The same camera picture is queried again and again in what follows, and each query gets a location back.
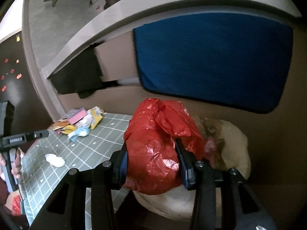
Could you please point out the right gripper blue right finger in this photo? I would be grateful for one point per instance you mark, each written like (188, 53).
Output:
(187, 162)

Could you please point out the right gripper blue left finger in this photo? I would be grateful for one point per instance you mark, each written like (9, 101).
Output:
(119, 160)

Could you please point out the pink plastic wrapper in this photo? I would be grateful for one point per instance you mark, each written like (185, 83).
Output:
(213, 153)

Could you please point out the red plastic bag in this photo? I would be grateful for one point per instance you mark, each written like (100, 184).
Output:
(153, 165)

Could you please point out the dark red sleeve forearm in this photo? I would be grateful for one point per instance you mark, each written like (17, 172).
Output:
(6, 203)

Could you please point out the person's left hand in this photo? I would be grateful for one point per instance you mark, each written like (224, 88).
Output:
(16, 166)

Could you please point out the blue white crumpled wrapper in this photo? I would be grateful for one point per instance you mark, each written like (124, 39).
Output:
(81, 131)

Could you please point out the white crumpled tissue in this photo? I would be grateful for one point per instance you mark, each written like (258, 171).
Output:
(55, 160)

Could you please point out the yellow snack wrapper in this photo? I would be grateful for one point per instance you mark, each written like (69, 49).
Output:
(97, 115)

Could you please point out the orange snack bag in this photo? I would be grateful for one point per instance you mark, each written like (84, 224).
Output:
(63, 127)

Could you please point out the dark refrigerator door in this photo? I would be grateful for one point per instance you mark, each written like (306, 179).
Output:
(17, 88)

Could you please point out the pink purple sponge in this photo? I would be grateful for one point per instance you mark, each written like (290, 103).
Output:
(75, 115)

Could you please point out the black cloth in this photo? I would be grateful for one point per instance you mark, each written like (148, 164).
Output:
(82, 75)

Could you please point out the blue towel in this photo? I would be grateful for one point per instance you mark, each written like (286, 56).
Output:
(234, 60)

